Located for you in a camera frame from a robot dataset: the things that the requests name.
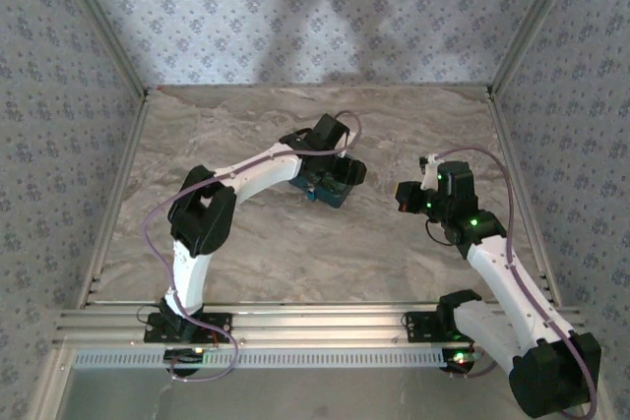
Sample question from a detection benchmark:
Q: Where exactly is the blue starry night painted box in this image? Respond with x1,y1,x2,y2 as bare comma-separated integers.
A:
288,171,356,210

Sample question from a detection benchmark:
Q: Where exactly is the right controller board with LED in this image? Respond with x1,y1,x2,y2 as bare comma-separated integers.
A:
439,347,487,376

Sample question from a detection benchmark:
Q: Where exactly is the controller board with led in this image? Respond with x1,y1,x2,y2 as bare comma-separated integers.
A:
439,347,487,376
162,346,207,376

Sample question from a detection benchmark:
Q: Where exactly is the grey metal shelf plate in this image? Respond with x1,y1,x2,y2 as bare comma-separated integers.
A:
58,366,523,420

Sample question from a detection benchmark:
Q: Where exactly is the left controller board with LED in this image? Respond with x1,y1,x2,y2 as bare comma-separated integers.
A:
162,346,207,376

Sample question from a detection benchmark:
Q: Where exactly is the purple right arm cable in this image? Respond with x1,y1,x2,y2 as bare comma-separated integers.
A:
435,145,599,420

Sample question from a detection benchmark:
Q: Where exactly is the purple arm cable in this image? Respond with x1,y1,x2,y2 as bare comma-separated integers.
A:
141,109,365,385
435,145,599,420

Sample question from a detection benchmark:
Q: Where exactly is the aluminium table edge rail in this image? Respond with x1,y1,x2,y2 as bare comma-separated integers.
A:
485,89,563,307
74,93,152,309

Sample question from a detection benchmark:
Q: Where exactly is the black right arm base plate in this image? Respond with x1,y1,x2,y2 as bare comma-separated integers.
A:
403,310,476,344

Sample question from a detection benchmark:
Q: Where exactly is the long aluminium mounting rail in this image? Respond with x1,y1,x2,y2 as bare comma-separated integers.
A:
53,302,590,348

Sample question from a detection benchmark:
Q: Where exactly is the aluminium frame post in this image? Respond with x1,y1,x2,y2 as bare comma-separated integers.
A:
487,0,588,97
48,0,151,97

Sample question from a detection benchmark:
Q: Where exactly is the grey slotted cable duct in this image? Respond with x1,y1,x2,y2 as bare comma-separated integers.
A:
72,346,457,371

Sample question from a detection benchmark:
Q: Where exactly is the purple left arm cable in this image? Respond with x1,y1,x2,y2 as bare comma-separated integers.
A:
141,109,365,385

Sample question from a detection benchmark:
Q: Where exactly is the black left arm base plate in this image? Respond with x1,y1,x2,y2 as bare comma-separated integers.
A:
143,311,233,344

